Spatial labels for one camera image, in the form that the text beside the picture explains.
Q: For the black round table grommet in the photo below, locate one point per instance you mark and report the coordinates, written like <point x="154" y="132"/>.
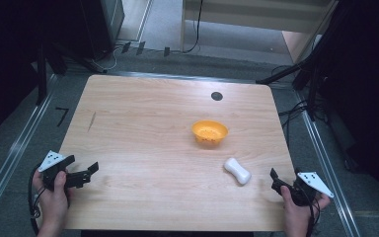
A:
<point x="216" y="96"/>

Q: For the metal floor rail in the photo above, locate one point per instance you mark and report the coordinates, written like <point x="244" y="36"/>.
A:
<point x="329" y="171"/>
<point x="190" y="77"/>
<point x="10" y="161"/>

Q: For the dark curtain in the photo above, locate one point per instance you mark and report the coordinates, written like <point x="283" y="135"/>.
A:
<point x="13" y="59"/>
<point x="368" y="98"/>

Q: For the white bone-shaped soap bar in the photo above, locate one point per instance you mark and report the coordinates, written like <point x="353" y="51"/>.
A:
<point x="237" y="171"/>

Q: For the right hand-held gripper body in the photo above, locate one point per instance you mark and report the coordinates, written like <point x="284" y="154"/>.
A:
<point x="309" y="186"/>

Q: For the black cabinet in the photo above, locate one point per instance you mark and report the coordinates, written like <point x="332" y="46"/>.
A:
<point x="102" y="23"/>

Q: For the black metal stand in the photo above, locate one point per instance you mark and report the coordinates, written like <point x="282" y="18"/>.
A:
<point x="312" y="82"/>
<point x="41" y="75"/>

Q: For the person's left hand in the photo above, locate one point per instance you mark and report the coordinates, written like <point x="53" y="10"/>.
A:
<point x="53" y="200"/>

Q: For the orange plastic bowl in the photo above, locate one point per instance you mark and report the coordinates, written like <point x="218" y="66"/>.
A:
<point x="209" y="131"/>

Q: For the small black floor bracket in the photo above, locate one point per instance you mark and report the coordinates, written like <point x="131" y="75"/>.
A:
<point x="140" y="48"/>
<point x="126" y="47"/>
<point x="166" y="51"/>

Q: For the white shelf unit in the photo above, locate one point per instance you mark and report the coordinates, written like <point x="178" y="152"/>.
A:
<point x="250" y="19"/>

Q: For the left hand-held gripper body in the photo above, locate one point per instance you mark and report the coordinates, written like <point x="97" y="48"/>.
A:
<point x="53" y="164"/>

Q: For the person's right hand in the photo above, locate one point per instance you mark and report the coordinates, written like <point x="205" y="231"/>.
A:
<point x="296" y="214"/>

